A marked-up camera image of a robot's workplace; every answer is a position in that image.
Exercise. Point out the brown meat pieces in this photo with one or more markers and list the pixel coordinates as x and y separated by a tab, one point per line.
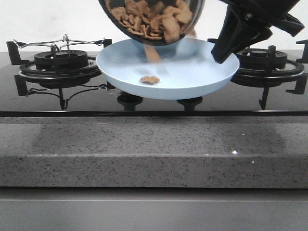
154	19

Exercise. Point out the black frying pan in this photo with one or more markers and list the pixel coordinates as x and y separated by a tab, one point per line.
125	26

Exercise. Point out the black glass cooktop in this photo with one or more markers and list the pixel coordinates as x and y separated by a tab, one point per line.
19	98

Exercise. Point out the black pan support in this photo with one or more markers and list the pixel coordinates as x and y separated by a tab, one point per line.
298	72
31	81

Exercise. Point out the light blue plate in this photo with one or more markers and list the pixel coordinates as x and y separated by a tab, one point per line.
186	69

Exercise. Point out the chrome wire pan rack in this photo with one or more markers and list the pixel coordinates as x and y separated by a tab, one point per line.
65	42

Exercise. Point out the black burner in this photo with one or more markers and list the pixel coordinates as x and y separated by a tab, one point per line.
72	59
258	59

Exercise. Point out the black pan support left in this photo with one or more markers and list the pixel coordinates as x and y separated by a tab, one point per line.
31	81

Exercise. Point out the black pan support right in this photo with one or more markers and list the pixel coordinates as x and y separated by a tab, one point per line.
298	72

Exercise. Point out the black burner left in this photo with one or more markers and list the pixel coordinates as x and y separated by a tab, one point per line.
72	59

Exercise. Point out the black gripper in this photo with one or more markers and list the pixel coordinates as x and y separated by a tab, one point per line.
247	22

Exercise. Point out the black burner right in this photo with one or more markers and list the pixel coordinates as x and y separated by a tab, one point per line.
258	59

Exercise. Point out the grey cabinet front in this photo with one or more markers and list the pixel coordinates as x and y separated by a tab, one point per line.
153	210

